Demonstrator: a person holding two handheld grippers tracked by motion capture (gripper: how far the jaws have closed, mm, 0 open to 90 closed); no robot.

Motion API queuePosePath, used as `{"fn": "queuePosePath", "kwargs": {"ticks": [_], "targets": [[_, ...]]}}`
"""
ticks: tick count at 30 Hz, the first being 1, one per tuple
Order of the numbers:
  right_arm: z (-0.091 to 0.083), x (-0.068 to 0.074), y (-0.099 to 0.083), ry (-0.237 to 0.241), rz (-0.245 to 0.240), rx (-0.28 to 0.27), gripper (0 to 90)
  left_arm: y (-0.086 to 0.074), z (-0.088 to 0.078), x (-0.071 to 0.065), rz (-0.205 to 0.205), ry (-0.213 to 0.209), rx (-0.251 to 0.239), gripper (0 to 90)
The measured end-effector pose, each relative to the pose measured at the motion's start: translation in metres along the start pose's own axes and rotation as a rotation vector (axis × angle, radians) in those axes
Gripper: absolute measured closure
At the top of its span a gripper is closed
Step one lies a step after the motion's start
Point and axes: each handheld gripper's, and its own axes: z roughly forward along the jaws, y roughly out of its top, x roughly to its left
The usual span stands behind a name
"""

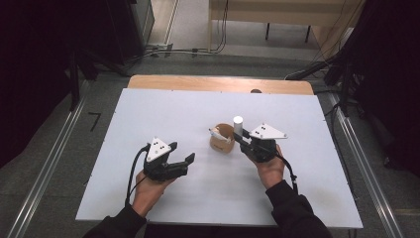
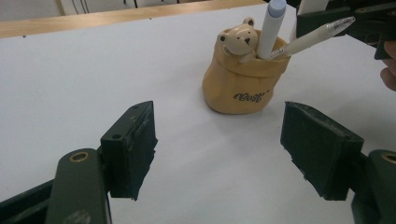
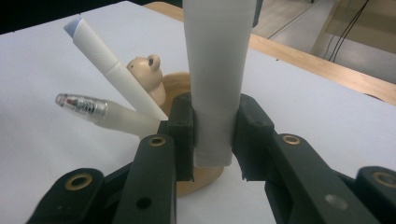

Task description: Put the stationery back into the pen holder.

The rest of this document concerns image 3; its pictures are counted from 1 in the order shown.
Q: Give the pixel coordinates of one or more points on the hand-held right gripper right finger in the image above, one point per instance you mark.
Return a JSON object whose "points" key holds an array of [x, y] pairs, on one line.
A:
{"points": [[253, 137]]}

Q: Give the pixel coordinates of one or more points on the white pen with blue cap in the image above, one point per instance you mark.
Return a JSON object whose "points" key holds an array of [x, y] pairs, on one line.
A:
{"points": [[109, 65]]}

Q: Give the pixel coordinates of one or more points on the light wooden bench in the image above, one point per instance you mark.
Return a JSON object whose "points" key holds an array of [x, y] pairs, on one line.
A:
{"points": [[367, 28]]}

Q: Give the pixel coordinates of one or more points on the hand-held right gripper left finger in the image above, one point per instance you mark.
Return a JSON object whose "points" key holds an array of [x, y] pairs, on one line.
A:
{"points": [[183, 137]]}

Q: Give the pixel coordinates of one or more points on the wooden table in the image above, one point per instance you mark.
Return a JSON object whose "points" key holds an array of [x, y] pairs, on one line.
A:
{"points": [[311, 65]]}

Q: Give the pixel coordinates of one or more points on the clear ballpoint pen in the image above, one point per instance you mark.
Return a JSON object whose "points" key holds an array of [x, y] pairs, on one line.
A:
{"points": [[102, 113]]}

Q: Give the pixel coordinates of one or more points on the white tube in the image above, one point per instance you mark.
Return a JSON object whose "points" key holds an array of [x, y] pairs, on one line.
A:
{"points": [[218, 71]]}

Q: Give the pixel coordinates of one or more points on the yellow pen holder with bear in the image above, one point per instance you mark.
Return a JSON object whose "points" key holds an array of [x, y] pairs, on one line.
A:
{"points": [[149, 74]]}

